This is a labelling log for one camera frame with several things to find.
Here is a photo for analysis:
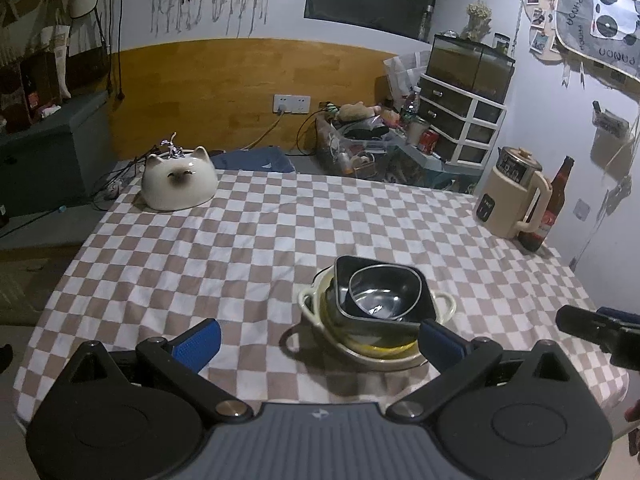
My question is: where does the white plastic bag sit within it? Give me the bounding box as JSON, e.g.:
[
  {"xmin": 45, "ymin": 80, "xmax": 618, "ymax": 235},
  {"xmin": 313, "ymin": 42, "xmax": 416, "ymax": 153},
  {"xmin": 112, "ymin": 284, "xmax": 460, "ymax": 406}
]
[{"xmin": 384, "ymin": 52, "xmax": 431, "ymax": 106}]

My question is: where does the brown white checkered tablecloth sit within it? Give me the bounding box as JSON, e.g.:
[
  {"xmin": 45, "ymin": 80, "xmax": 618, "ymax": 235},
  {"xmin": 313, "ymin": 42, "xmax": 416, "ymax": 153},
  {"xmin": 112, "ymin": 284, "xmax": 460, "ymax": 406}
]
[{"xmin": 12, "ymin": 167, "xmax": 631, "ymax": 426}]

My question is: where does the cream bowl with handles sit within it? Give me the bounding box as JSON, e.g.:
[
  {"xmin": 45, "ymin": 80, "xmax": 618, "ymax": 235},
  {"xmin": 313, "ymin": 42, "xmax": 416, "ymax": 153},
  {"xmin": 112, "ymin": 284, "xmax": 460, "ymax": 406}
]
[{"xmin": 298, "ymin": 267, "xmax": 457, "ymax": 372}]

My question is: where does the round steel bowl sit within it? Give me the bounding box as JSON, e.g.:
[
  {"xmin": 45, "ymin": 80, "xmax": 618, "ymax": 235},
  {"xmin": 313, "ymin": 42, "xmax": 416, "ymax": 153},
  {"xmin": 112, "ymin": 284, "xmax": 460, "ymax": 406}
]
[{"xmin": 348, "ymin": 265, "xmax": 420, "ymax": 320}]

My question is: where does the black power cable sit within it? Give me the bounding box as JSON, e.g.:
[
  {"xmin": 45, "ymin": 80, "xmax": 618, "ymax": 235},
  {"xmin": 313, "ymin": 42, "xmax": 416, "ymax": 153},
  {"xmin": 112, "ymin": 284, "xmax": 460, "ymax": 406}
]
[{"xmin": 296, "ymin": 109, "xmax": 327, "ymax": 155}]

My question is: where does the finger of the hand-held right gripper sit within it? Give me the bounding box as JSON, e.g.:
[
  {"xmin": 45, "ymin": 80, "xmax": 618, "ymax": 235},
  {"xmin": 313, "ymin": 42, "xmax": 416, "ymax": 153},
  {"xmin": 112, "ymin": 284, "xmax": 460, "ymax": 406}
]
[
  {"xmin": 597, "ymin": 307, "xmax": 640, "ymax": 328},
  {"xmin": 556, "ymin": 305, "xmax": 623, "ymax": 348}
]

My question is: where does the green glass bottle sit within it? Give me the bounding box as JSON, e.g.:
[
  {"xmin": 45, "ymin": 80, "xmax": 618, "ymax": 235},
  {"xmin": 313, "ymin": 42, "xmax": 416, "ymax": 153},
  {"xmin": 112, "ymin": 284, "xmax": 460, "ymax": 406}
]
[{"xmin": 400, "ymin": 87, "xmax": 422, "ymax": 118}]

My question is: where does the grey storage chest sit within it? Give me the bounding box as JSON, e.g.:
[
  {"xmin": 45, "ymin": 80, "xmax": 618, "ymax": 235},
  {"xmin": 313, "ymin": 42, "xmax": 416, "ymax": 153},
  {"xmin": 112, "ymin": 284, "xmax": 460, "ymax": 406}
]
[{"xmin": 0, "ymin": 91, "xmax": 112, "ymax": 218}]

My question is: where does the brown beer bottle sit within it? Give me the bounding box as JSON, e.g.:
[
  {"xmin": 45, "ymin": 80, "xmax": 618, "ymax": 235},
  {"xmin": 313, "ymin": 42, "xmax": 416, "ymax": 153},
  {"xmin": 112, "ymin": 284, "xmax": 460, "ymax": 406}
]
[{"xmin": 517, "ymin": 156, "xmax": 576, "ymax": 253}]

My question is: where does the cloud-shaped photo board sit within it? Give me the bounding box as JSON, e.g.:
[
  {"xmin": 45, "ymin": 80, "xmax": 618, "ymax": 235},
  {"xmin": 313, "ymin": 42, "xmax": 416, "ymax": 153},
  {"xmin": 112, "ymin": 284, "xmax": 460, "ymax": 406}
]
[{"xmin": 520, "ymin": 0, "xmax": 640, "ymax": 91}]

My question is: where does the white cat-shaped ceramic fountain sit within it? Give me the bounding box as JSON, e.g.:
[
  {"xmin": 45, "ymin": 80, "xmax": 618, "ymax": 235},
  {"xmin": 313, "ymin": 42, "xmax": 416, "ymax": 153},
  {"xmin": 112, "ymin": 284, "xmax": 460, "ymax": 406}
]
[{"xmin": 141, "ymin": 132, "xmax": 218, "ymax": 211}]

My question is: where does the white drawer unit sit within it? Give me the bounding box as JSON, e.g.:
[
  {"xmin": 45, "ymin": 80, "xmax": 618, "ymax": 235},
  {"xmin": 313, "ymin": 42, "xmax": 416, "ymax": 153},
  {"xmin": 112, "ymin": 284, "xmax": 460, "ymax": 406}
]
[{"xmin": 417, "ymin": 72, "xmax": 508, "ymax": 166}]

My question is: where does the beige plush toy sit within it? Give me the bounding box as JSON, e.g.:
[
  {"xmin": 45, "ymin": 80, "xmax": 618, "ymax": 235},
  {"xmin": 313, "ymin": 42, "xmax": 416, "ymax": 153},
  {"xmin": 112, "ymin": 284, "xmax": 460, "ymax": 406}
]
[{"xmin": 337, "ymin": 102, "xmax": 383, "ymax": 122}]

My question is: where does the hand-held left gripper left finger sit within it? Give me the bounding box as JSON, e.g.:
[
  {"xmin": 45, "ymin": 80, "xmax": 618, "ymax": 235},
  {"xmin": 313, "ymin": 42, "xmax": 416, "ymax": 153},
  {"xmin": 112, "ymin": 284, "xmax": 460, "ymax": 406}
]
[{"xmin": 70, "ymin": 317, "xmax": 253, "ymax": 423}]

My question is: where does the small wall shelf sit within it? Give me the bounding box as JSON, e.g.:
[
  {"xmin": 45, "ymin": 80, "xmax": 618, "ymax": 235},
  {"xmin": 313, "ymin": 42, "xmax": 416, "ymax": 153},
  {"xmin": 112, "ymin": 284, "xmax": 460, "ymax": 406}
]
[{"xmin": 592, "ymin": 101, "xmax": 630, "ymax": 136}]

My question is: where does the dried flower bunch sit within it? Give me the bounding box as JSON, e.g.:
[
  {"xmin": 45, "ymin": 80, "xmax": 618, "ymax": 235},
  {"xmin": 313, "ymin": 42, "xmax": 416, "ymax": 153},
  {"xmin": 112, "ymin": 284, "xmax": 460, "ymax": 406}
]
[{"xmin": 465, "ymin": 0, "xmax": 493, "ymax": 41}]

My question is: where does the grey panda print cloth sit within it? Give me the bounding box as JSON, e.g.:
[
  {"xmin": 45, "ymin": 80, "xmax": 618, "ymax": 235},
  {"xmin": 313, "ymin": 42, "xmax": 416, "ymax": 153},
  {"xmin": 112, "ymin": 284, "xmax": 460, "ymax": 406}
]
[{"xmin": 555, "ymin": 0, "xmax": 640, "ymax": 71}]

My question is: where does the white wall socket panel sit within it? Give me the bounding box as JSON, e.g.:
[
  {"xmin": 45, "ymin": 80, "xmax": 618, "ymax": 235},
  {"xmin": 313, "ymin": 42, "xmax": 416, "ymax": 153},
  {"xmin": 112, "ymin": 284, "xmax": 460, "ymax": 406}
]
[{"xmin": 272, "ymin": 93, "xmax": 311, "ymax": 115}]

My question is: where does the clear plastic storage box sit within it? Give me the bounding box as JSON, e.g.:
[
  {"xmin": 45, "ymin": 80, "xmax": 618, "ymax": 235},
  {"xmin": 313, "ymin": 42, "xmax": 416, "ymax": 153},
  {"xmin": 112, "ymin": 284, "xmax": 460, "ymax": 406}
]
[{"xmin": 315, "ymin": 115, "xmax": 401, "ymax": 178}]

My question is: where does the person's right hand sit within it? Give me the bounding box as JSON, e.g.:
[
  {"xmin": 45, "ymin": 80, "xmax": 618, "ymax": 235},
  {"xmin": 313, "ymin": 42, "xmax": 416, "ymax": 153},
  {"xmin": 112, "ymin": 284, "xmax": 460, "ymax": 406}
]
[{"xmin": 625, "ymin": 397, "xmax": 640, "ymax": 458}]

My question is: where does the blue cloth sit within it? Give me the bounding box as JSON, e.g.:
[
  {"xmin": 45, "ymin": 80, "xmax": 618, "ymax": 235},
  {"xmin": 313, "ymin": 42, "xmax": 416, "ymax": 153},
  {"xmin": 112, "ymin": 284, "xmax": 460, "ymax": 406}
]
[{"xmin": 210, "ymin": 146, "xmax": 296, "ymax": 173}]

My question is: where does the teal storage bin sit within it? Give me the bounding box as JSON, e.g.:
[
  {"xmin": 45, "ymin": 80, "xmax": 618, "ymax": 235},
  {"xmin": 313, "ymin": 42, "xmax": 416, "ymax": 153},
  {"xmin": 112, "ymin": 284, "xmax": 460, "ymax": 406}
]
[{"xmin": 385, "ymin": 130, "xmax": 486, "ymax": 193}]

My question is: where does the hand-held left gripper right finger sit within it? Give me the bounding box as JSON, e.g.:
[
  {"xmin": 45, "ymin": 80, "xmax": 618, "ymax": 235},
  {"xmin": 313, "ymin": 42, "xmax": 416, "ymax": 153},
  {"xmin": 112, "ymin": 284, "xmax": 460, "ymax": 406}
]
[{"xmin": 387, "ymin": 319, "xmax": 576, "ymax": 423}]

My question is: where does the cream electric kettle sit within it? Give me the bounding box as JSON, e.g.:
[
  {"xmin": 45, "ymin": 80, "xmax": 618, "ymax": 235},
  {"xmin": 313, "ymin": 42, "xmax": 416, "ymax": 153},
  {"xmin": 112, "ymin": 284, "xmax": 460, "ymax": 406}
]
[{"xmin": 474, "ymin": 146, "xmax": 552, "ymax": 240}]

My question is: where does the white cup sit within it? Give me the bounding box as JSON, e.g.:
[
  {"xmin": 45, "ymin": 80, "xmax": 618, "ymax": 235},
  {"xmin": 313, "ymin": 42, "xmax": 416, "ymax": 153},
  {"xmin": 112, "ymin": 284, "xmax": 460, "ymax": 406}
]
[{"xmin": 406, "ymin": 117, "xmax": 431, "ymax": 146}]

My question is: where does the white power strip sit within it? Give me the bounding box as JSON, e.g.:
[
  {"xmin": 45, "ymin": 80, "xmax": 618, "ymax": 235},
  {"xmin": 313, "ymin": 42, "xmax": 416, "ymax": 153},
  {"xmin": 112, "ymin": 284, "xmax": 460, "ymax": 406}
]
[{"xmin": 95, "ymin": 180, "xmax": 126, "ymax": 202}]

